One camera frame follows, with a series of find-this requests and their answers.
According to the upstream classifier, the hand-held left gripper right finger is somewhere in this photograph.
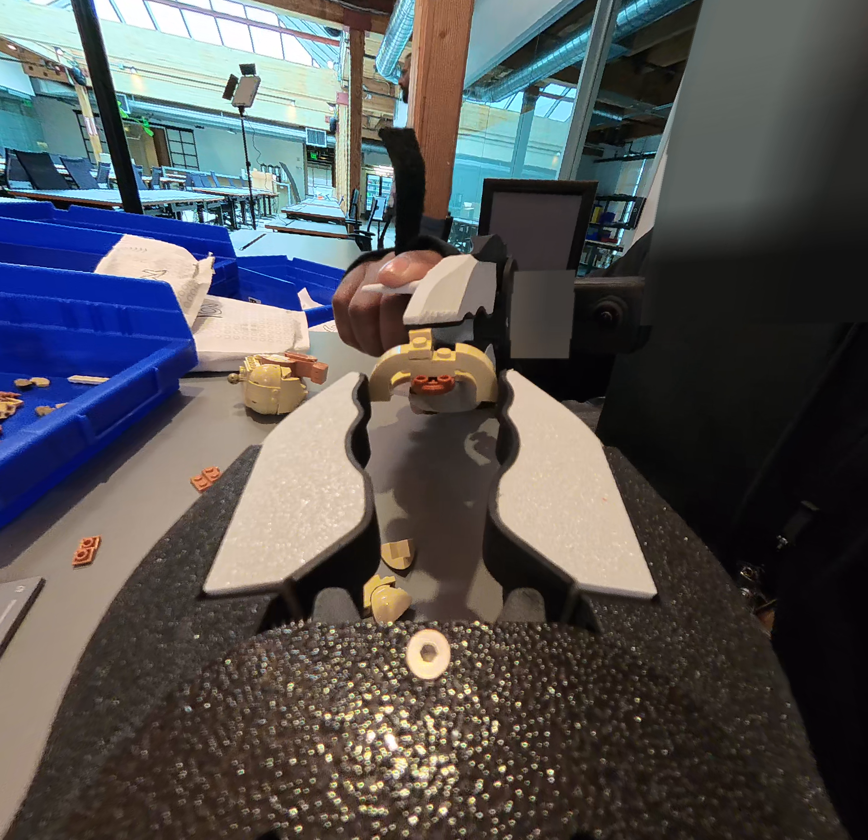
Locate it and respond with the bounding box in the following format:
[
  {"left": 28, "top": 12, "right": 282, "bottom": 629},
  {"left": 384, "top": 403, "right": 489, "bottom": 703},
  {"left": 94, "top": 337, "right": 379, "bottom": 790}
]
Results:
[{"left": 483, "top": 368, "right": 659, "bottom": 613}]

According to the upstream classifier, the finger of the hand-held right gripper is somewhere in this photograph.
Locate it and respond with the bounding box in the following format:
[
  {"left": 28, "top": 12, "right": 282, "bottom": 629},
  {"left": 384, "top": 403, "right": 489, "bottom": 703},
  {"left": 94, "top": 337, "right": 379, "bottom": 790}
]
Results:
[{"left": 402, "top": 255, "right": 504, "bottom": 327}]

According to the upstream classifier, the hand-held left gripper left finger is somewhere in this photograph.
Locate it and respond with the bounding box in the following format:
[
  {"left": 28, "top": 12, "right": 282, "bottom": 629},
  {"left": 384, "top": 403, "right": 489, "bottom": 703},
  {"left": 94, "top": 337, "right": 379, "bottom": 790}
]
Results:
[{"left": 202, "top": 371, "right": 379, "bottom": 613}]

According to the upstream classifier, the tan arch brick assembly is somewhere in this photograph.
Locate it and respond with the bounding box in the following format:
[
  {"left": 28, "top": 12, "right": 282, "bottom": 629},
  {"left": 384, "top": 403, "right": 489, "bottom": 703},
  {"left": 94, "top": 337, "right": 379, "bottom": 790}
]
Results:
[{"left": 369, "top": 329, "right": 500, "bottom": 415}]

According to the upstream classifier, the grey desk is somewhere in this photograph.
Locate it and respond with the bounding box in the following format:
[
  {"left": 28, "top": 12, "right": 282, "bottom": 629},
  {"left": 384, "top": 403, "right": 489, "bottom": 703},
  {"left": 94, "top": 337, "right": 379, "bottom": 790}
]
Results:
[{"left": 0, "top": 325, "right": 604, "bottom": 787}]

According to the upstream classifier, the person's right hand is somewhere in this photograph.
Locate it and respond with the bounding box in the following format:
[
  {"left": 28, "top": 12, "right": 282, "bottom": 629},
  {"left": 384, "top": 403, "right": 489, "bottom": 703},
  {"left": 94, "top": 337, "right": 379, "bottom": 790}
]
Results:
[{"left": 332, "top": 250, "right": 448, "bottom": 376}]

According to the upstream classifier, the black framed monitor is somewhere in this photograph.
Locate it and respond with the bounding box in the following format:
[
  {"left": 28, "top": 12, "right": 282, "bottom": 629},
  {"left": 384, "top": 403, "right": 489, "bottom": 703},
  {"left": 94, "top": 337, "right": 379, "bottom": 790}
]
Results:
[{"left": 479, "top": 179, "right": 599, "bottom": 273}]

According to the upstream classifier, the storage shelf rack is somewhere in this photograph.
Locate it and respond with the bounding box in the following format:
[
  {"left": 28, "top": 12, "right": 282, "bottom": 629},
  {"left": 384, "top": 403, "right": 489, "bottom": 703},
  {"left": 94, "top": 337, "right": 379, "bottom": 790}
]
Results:
[{"left": 585, "top": 196, "right": 646, "bottom": 258}]

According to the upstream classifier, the tan round brick model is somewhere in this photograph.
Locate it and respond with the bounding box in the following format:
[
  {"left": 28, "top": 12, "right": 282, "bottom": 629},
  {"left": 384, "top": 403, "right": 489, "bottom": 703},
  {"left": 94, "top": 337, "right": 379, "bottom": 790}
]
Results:
[{"left": 229, "top": 352, "right": 330, "bottom": 415}]

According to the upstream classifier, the person's dark jacket torso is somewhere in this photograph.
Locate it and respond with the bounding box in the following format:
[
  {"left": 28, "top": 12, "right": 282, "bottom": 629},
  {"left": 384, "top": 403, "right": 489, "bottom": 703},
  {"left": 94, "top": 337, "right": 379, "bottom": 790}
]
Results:
[{"left": 597, "top": 230, "right": 868, "bottom": 827}]

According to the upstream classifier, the blue plastic bin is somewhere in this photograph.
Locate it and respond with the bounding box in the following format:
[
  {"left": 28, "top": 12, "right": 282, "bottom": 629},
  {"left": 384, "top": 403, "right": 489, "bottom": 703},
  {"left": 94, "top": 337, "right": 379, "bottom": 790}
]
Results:
[
  {"left": 0, "top": 240, "right": 199, "bottom": 529},
  {"left": 0, "top": 199, "right": 238, "bottom": 298},
  {"left": 237, "top": 255, "right": 347, "bottom": 327}
]

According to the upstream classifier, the metal key bunch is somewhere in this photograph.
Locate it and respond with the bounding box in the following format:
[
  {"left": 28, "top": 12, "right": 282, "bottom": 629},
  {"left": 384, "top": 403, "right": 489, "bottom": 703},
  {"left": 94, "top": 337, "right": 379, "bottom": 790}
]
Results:
[{"left": 736, "top": 561, "right": 781, "bottom": 613}]

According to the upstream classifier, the thick wooden column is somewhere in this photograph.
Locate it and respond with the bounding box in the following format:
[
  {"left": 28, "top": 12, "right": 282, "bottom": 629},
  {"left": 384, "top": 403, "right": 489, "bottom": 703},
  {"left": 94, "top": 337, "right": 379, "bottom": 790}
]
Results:
[{"left": 406, "top": 0, "right": 476, "bottom": 220}]

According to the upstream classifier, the pile of small bricks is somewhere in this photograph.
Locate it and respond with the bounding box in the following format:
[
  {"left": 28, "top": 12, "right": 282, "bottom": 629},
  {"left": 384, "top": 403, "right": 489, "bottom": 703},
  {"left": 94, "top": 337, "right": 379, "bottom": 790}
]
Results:
[{"left": 0, "top": 374, "right": 111, "bottom": 441}]

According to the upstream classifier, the crumpled white paper bag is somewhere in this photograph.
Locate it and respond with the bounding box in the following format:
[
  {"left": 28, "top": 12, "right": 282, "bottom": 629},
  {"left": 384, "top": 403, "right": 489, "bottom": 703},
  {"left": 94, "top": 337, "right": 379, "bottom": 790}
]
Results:
[{"left": 94, "top": 235, "right": 217, "bottom": 327}]

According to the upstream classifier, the row of office tables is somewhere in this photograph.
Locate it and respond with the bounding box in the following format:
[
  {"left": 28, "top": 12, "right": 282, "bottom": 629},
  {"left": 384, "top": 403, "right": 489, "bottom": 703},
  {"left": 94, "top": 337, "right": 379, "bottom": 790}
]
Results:
[{"left": 0, "top": 147, "right": 381, "bottom": 244}]

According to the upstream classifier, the light panel on stand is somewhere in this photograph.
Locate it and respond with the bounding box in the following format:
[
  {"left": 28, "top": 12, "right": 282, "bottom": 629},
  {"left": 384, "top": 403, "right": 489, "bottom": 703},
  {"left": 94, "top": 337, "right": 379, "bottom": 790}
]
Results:
[{"left": 222, "top": 63, "right": 262, "bottom": 231}]

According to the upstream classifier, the grey instruction booklet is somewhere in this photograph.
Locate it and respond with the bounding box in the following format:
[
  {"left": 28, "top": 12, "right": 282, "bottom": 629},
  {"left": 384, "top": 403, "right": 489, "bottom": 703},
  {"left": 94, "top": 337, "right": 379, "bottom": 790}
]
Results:
[{"left": 0, "top": 576, "right": 46, "bottom": 659}]

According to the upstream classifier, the black floor lamp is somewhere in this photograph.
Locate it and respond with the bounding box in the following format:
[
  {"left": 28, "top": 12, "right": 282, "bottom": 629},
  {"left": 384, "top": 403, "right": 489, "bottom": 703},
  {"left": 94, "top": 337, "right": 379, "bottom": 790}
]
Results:
[{"left": 64, "top": 0, "right": 145, "bottom": 215}]

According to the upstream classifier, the thin wooden post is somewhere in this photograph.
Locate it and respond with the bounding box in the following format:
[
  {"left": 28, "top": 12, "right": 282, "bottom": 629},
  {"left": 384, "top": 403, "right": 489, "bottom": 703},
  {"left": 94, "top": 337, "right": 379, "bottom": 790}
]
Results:
[{"left": 347, "top": 29, "right": 367, "bottom": 197}]

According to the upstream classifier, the silver ventilation duct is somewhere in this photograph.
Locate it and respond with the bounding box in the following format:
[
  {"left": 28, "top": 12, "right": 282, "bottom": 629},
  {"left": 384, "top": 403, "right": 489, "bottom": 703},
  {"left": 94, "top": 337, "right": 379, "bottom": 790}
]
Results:
[
  {"left": 375, "top": 0, "right": 418, "bottom": 85},
  {"left": 468, "top": 0, "right": 706, "bottom": 102}
]

